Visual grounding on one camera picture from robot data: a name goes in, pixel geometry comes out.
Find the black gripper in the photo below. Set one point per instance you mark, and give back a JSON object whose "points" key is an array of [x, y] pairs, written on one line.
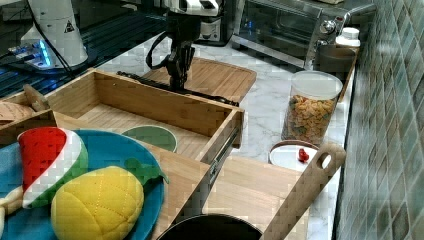
{"points": [[183, 30]]}

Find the wooden drawer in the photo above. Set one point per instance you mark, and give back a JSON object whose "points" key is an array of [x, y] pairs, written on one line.
{"points": [[206, 130]]}

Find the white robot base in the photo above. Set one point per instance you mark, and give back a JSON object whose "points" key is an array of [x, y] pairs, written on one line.
{"points": [[53, 45]]}

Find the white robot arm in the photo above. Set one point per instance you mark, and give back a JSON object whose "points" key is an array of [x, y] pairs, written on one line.
{"points": [[201, 8]]}

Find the wooden cutting board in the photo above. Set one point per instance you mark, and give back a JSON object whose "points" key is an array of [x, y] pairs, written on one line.
{"points": [[209, 81]]}

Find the green ceramic plate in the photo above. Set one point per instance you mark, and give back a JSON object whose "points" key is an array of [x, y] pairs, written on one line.
{"points": [[154, 135]]}

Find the stainless steel toaster oven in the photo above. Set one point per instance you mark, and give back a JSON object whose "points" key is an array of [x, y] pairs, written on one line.
{"points": [[291, 30]]}

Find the clear cereal container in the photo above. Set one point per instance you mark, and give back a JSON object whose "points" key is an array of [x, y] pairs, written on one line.
{"points": [[313, 97]]}

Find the white lid red knob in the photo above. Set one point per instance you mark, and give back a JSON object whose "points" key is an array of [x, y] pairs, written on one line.
{"points": [[292, 154]]}

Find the plush watermelon slice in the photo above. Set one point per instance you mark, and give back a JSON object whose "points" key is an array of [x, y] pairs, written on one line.
{"points": [[51, 157]]}

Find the yellow plush lemon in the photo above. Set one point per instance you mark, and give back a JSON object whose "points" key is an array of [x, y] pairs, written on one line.
{"points": [[103, 204]]}

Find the black cylindrical cup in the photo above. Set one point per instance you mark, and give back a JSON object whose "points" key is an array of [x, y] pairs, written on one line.
{"points": [[334, 60]]}

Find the black utensil pot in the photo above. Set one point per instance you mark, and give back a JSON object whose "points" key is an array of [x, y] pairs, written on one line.
{"points": [[211, 227]]}

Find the white lidded spice jar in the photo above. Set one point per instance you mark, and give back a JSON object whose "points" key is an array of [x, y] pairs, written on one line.
{"points": [[348, 37]]}

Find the cream plush toy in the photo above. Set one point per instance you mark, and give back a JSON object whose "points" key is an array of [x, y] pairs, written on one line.
{"points": [[9, 204]]}

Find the black drawer handle bar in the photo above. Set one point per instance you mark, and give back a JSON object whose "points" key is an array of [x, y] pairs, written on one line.
{"points": [[182, 91]]}

